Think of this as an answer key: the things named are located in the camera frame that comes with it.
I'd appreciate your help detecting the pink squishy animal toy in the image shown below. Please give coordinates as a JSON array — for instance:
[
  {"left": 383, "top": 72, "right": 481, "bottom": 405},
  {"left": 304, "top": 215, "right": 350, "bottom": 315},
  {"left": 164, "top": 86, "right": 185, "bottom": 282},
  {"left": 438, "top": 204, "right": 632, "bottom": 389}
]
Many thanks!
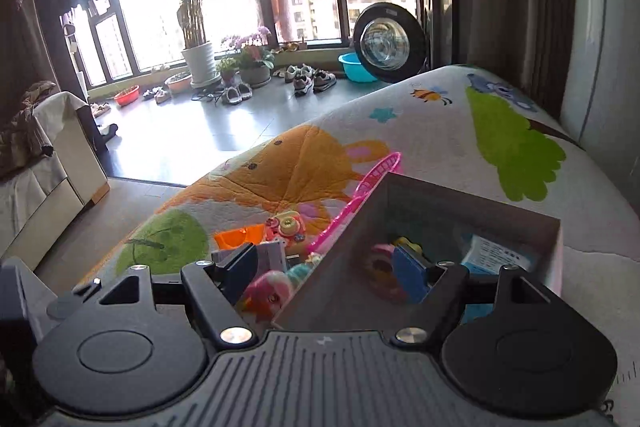
[{"left": 239, "top": 270, "right": 295, "bottom": 322}]

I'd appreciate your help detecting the pink plastic toy net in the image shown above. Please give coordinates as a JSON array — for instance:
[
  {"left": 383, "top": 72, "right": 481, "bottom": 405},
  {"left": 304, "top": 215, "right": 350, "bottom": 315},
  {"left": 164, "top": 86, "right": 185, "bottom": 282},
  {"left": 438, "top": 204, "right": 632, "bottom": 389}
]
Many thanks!
[{"left": 308, "top": 152, "right": 402, "bottom": 255}]

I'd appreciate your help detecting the blue tissue pack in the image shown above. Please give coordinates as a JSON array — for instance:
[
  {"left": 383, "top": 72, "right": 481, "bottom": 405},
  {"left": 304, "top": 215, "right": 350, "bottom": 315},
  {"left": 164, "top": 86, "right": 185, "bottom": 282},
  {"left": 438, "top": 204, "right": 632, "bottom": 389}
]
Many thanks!
[{"left": 461, "top": 233, "right": 540, "bottom": 324}]

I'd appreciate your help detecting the grey battery charger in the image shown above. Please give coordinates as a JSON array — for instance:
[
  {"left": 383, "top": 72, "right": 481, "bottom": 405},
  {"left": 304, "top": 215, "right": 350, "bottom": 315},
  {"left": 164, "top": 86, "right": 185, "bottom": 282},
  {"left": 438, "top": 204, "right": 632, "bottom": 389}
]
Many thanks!
[{"left": 210, "top": 241, "right": 288, "bottom": 277}]

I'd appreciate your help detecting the orange plastic toy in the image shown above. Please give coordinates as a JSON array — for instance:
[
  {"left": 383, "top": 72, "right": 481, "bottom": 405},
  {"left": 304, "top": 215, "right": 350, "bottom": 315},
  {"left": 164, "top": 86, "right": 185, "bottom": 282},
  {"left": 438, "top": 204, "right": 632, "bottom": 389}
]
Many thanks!
[{"left": 213, "top": 225, "right": 265, "bottom": 251}]

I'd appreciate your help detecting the pink round toy in box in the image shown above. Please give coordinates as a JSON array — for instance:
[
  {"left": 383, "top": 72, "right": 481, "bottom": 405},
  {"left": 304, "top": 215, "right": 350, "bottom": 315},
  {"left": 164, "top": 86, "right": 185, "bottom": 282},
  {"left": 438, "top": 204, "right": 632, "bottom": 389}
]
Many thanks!
[{"left": 363, "top": 244, "right": 407, "bottom": 305}]

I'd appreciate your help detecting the pink cardboard box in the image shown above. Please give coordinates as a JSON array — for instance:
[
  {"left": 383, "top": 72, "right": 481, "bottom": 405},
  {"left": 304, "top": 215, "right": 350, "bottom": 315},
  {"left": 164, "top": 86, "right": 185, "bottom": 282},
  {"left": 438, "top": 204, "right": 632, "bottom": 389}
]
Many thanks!
[{"left": 273, "top": 173, "right": 562, "bottom": 332}]

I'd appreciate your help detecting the colourful cartoon play mat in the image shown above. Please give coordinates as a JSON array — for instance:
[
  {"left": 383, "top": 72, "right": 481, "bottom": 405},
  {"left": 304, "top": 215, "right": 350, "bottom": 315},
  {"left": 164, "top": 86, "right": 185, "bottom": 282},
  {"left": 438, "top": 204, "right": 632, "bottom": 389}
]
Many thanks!
[{"left": 96, "top": 66, "right": 639, "bottom": 426}]

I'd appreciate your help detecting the beige sofa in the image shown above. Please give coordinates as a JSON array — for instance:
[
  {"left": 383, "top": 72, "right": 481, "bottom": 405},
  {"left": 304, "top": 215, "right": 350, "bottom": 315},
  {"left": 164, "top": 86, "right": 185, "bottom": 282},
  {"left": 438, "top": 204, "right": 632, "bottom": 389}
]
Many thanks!
[{"left": 1, "top": 81, "right": 110, "bottom": 269}]

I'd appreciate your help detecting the white sneaker pair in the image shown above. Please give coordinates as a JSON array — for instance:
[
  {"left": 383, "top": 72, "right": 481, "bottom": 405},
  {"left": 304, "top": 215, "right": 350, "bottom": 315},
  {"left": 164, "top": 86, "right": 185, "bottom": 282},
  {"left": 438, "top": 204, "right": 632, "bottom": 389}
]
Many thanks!
[{"left": 222, "top": 82, "right": 253, "bottom": 105}]

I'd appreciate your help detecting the terracotta bowl planter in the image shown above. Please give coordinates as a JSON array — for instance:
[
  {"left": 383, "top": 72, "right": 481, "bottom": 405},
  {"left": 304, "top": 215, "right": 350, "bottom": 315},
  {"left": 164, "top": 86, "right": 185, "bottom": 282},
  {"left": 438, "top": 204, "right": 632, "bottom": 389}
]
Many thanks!
[{"left": 165, "top": 70, "right": 192, "bottom": 95}]

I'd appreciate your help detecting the red plastic basin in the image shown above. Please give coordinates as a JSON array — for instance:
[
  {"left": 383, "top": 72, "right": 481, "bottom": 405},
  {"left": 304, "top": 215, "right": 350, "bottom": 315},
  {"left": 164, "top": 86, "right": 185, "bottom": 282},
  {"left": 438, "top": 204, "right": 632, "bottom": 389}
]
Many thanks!
[{"left": 114, "top": 86, "right": 140, "bottom": 107}]

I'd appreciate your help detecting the small green potted plant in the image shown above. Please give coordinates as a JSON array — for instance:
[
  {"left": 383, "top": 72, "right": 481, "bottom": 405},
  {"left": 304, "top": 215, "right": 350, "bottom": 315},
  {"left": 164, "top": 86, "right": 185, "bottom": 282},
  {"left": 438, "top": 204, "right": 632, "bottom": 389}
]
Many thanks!
[{"left": 217, "top": 55, "right": 238, "bottom": 86}]

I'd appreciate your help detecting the pink flowering potted plant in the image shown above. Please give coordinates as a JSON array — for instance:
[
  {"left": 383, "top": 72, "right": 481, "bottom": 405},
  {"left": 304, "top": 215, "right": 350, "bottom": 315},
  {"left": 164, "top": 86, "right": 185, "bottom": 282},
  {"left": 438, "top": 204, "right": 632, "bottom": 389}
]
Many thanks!
[{"left": 221, "top": 26, "right": 273, "bottom": 88}]

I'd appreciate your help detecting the sneaker pair by window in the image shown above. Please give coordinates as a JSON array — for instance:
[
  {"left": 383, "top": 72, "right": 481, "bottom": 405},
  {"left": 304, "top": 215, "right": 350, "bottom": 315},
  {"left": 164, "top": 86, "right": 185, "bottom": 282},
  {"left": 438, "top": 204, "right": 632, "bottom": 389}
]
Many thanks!
[{"left": 293, "top": 70, "right": 336, "bottom": 98}]

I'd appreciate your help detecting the blue plastic basin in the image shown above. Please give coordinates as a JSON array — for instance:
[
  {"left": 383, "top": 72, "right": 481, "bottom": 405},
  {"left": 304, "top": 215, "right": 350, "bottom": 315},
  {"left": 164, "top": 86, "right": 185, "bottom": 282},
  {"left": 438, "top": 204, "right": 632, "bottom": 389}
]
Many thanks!
[{"left": 338, "top": 52, "right": 376, "bottom": 83}]

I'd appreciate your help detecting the black round fan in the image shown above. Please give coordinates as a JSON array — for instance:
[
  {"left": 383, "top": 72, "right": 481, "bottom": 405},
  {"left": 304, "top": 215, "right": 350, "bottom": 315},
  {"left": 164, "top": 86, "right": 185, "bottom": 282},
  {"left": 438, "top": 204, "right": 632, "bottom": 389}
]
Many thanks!
[{"left": 352, "top": 2, "right": 428, "bottom": 83}]

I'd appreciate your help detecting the white air conditioner column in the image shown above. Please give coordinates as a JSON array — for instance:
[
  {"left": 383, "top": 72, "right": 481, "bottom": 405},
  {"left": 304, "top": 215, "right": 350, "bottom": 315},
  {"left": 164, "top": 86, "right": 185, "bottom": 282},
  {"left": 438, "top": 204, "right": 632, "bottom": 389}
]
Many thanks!
[{"left": 561, "top": 0, "right": 639, "bottom": 192}]

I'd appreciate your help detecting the yellow pink toy camera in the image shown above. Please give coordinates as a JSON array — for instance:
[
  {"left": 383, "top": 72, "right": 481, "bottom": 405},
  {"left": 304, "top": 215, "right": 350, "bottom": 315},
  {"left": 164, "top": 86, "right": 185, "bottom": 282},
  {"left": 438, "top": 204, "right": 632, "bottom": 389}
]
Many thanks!
[{"left": 264, "top": 210, "right": 306, "bottom": 243}]

